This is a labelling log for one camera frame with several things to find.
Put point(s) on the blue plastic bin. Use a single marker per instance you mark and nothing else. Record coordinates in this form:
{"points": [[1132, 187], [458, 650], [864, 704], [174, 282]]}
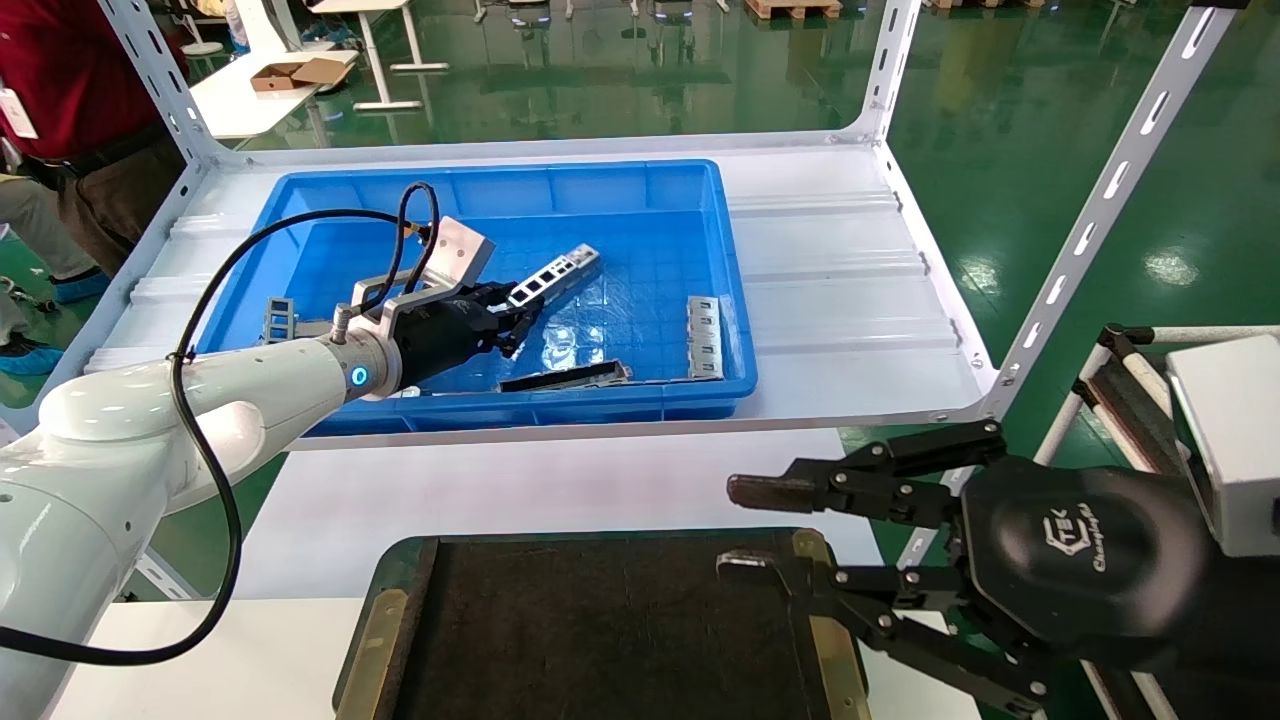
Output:
{"points": [[640, 190]]}

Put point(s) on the wooden pallet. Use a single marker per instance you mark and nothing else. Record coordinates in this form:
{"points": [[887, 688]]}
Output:
{"points": [[793, 8]]}

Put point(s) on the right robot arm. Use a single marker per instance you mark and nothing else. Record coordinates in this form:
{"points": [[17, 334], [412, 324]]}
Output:
{"points": [[1240, 630]]}

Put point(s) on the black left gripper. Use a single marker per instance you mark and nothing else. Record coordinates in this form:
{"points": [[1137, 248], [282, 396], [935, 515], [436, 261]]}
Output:
{"points": [[445, 335]]}

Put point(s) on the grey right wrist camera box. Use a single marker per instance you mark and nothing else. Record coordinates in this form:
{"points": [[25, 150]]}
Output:
{"points": [[1235, 430]]}

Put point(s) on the silver metal cage part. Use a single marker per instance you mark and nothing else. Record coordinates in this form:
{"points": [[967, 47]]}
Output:
{"points": [[704, 340]]}

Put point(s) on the white slotted metal shelf rack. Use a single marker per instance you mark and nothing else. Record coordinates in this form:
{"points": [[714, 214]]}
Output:
{"points": [[840, 280]]}

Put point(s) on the open cardboard box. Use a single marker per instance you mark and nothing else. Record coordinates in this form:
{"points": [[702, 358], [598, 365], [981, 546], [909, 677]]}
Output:
{"points": [[300, 73]]}

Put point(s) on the white tube cart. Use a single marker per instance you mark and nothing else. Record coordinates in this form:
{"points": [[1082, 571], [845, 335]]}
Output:
{"points": [[1140, 400]]}

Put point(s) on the white background table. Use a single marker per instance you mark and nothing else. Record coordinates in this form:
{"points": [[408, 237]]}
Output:
{"points": [[250, 108]]}

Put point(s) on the black container tray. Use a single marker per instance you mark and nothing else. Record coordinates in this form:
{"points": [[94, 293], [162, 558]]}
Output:
{"points": [[620, 630]]}

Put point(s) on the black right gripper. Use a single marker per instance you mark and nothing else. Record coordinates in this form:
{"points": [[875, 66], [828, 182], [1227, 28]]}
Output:
{"points": [[1080, 555]]}

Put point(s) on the white desk with legs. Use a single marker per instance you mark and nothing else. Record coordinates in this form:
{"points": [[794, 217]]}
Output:
{"points": [[385, 50]]}

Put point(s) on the clear plastic film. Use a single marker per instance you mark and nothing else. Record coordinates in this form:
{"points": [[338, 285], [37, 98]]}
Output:
{"points": [[575, 325]]}

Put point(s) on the dark flat metal part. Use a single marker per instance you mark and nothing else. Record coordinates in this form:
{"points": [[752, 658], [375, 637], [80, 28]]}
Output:
{"points": [[565, 378]]}

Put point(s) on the silver metal part square holes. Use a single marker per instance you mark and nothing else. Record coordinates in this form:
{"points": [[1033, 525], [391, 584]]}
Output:
{"points": [[555, 275]]}

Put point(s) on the seated person beige trousers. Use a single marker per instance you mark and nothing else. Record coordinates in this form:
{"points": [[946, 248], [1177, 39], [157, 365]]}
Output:
{"points": [[35, 230]]}

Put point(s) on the person in red top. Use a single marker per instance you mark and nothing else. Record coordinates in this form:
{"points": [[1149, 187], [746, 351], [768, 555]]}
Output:
{"points": [[70, 70]]}

